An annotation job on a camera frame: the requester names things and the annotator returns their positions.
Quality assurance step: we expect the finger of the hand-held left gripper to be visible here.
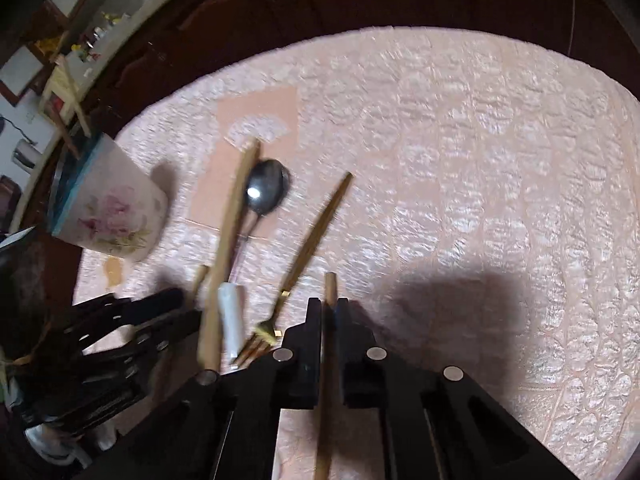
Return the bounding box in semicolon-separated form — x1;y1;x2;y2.
64;287;186;347
75;307;204;377

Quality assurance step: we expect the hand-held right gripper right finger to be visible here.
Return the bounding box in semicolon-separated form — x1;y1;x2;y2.
335;297;581;480

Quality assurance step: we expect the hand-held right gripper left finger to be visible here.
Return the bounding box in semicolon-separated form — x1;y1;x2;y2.
85;297;323;480

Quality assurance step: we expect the wooden chopstick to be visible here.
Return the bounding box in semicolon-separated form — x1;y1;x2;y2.
189;264;209;303
314;272;339;480
196;137;262;372

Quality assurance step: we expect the gold fork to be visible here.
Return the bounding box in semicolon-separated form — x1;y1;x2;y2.
229;172;354;367

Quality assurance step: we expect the floral cup with teal rim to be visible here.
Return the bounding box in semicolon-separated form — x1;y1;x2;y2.
46;131;169;264

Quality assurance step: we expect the metal spoon with white handle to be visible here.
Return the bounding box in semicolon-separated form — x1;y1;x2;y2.
217;158;292;367

